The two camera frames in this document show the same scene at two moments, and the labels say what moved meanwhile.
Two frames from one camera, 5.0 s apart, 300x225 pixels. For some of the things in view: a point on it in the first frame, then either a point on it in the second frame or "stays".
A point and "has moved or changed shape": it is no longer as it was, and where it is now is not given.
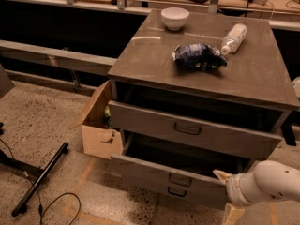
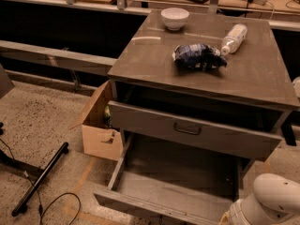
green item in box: x=107 y=117 stays
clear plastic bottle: x=234 y=38 stays
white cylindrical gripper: x=234 y=188 -> x=234 y=212
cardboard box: x=98 y=140 stays
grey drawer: x=177 y=172 has moved or changed shape
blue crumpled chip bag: x=198 y=56 stays
